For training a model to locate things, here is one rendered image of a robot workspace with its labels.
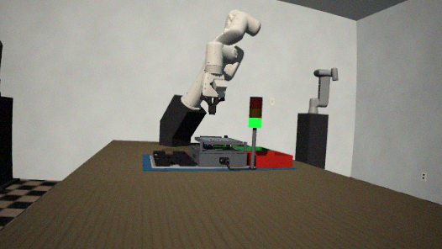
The green bin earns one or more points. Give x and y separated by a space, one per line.
257 148

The red bin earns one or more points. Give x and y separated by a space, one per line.
270 159

